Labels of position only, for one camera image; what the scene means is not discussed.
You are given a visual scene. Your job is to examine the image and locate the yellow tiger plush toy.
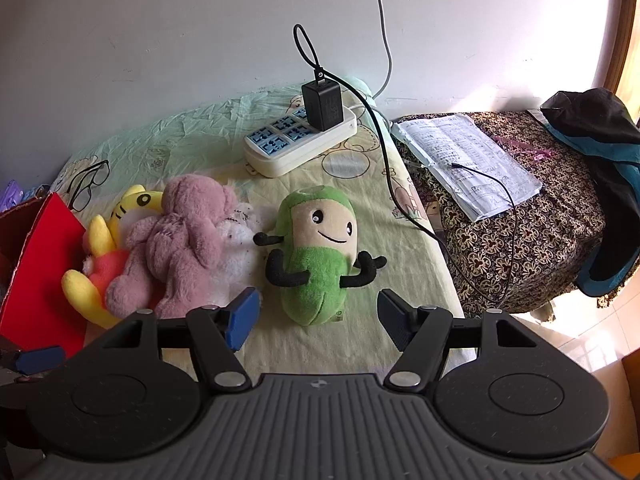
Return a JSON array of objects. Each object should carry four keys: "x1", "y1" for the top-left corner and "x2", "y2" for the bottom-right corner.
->
[{"x1": 61, "y1": 184, "x2": 163, "y2": 330}]

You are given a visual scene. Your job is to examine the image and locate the black eyeglasses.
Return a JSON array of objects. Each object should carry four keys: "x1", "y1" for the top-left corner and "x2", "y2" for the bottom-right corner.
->
[{"x1": 66, "y1": 159, "x2": 111, "y2": 212}]

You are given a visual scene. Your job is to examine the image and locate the white plush bunny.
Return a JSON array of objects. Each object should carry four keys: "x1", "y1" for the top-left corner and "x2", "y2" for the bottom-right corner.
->
[{"x1": 209, "y1": 203, "x2": 265, "y2": 307}]

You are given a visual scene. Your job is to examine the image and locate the pink plush bear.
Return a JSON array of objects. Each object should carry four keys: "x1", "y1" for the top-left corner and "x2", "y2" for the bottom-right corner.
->
[{"x1": 105, "y1": 174, "x2": 238, "y2": 318}]

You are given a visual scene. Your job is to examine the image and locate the red cardboard box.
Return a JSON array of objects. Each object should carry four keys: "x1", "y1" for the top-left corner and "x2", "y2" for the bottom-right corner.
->
[{"x1": 0, "y1": 193, "x2": 87, "y2": 358}]

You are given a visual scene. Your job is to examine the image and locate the white power strip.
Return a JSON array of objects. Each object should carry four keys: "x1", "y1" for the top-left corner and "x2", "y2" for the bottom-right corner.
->
[{"x1": 243, "y1": 107, "x2": 357, "y2": 178}]

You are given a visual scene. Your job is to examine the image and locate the green pickle plush toy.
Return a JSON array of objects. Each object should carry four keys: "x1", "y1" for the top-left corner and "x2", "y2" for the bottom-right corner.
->
[{"x1": 254, "y1": 185, "x2": 387, "y2": 326}]

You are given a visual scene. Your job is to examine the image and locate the black power adapter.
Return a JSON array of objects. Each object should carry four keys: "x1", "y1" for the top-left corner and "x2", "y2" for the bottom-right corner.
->
[{"x1": 302, "y1": 79, "x2": 344, "y2": 131}]

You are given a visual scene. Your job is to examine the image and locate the brown patterned cloth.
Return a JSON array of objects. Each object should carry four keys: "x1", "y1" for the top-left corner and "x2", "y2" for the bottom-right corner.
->
[{"x1": 391, "y1": 109, "x2": 626, "y2": 317}]

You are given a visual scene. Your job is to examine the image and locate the black charging cable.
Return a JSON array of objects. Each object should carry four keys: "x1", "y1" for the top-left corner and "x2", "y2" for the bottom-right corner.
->
[{"x1": 292, "y1": 23, "x2": 518, "y2": 306}]

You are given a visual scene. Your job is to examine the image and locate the white paper notebook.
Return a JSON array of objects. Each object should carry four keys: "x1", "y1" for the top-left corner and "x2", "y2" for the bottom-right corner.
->
[{"x1": 392, "y1": 114, "x2": 542, "y2": 222}]

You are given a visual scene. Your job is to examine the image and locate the black teal jacket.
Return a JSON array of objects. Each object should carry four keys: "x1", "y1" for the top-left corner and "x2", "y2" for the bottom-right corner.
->
[{"x1": 540, "y1": 88, "x2": 639, "y2": 297}]

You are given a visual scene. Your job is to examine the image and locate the green cartoon bed sheet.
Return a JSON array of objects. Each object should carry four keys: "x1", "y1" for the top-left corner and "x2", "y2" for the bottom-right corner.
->
[{"x1": 52, "y1": 89, "x2": 462, "y2": 377}]

